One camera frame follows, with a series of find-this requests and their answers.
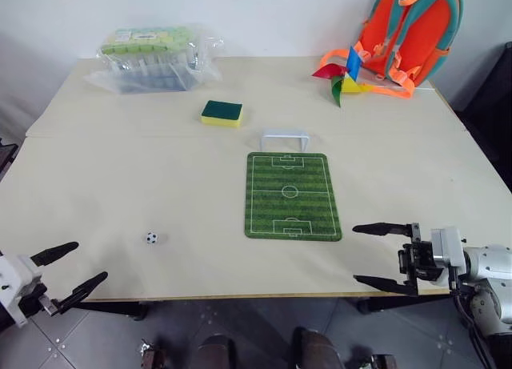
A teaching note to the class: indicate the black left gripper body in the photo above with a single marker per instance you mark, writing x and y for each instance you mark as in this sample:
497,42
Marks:
34,301

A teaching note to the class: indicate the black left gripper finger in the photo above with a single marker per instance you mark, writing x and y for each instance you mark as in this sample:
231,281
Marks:
54,253
84,288

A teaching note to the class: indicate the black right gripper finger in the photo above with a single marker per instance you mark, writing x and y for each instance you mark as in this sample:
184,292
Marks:
382,228
384,283

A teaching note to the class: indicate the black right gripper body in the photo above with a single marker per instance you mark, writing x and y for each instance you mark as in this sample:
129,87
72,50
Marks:
418,261

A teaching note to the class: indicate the small soccer ball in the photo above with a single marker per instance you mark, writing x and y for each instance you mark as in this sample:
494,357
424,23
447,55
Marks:
151,238

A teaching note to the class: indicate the green soccer field mat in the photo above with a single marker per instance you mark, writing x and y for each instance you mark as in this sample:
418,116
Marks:
293,197

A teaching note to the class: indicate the small metallic floor fitting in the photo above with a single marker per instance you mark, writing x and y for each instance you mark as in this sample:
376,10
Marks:
151,355
378,362

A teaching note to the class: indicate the dark rounded shape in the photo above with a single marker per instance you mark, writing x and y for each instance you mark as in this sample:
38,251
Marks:
217,352
316,350

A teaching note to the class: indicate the black crate beside table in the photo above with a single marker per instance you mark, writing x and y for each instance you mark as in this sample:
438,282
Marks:
6,157

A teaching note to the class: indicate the colourful paper pinwheel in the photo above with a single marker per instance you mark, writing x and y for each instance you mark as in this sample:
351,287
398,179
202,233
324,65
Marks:
347,76

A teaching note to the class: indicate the black object beside table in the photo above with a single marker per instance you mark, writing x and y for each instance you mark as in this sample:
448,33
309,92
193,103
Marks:
490,109

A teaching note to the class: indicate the orange teal backpack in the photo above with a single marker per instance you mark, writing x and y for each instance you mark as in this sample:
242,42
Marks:
416,37

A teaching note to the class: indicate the yellow green dish sponge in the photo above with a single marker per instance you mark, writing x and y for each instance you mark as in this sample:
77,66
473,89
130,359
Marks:
222,113

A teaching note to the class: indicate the clear plastic bag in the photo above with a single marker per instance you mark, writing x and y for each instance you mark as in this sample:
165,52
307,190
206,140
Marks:
160,75

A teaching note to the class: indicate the green packaged sponge pack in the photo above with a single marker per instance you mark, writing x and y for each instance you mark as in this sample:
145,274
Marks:
148,38

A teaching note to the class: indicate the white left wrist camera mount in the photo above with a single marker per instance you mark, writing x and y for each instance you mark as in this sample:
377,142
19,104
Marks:
18,279

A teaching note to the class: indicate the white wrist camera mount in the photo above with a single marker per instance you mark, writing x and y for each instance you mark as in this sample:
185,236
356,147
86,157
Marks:
18,279
448,253

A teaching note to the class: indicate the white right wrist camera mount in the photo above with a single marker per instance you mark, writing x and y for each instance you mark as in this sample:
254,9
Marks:
448,253

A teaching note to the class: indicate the small white goal frame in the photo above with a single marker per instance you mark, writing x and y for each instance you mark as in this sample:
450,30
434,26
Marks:
285,135

